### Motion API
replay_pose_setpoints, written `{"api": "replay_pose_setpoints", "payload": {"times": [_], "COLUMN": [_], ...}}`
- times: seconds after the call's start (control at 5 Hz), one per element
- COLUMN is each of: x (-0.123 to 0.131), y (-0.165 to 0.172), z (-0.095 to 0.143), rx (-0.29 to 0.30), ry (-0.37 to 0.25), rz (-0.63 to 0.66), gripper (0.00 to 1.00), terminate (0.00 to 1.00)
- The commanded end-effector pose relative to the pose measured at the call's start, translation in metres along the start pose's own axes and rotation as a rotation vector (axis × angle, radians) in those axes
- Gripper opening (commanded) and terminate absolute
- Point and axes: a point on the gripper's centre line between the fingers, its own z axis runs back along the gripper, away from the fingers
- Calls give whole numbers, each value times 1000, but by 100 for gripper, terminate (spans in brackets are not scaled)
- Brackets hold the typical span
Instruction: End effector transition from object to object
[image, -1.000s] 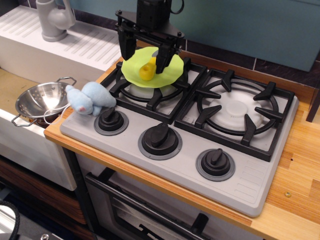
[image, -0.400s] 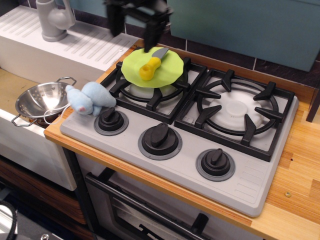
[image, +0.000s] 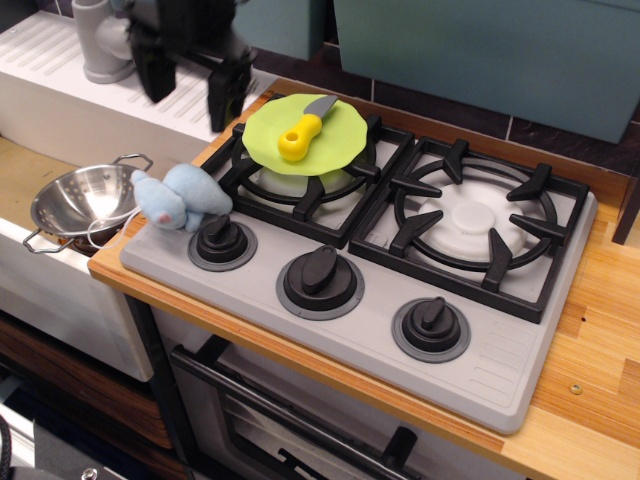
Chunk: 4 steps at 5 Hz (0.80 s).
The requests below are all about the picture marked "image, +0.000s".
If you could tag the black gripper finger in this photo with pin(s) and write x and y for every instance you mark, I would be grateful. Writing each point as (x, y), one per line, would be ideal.
(155, 75)
(228, 87)

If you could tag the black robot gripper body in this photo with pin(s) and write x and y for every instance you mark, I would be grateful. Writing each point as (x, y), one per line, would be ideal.
(163, 32)

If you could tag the yellow handled toy knife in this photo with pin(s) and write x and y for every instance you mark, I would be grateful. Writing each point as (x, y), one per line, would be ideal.
(294, 143)

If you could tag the light blue plush toy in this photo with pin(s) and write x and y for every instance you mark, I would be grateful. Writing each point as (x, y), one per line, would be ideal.
(182, 199)

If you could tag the grey toy faucet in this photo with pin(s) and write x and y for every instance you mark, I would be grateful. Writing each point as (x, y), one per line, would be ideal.
(104, 41)

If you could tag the white toy sink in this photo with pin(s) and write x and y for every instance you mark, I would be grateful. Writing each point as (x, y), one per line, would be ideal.
(53, 117)

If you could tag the green plastic plate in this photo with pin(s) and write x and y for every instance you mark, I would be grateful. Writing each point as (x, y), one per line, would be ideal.
(342, 138)

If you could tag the steel colander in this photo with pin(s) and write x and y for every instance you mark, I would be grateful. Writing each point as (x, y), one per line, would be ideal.
(88, 205)

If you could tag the left black burner grate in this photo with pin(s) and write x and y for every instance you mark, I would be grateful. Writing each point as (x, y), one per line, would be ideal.
(326, 208)

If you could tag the black burner grate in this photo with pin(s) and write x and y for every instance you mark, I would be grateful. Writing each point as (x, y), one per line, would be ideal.
(503, 235)
(326, 208)

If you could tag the left black stove knob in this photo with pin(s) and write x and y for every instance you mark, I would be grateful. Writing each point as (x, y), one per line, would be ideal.
(222, 245)

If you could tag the black stove knob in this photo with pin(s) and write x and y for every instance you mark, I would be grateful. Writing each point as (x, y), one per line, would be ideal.
(431, 330)
(320, 285)
(222, 245)

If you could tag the middle black stove knob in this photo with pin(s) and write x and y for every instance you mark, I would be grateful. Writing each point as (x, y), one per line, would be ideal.
(320, 285)

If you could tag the grey toy stove top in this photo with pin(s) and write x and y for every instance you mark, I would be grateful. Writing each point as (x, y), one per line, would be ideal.
(491, 383)

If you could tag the right black burner grate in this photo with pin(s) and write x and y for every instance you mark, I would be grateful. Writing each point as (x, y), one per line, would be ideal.
(503, 235)

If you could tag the right black stove knob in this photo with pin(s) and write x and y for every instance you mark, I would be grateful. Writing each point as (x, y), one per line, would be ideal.
(431, 330)

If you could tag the toy oven door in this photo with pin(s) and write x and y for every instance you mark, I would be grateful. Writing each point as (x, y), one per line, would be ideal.
(205, 366)

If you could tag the teal box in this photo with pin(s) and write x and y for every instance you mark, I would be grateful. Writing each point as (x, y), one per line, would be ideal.
(572, 65)

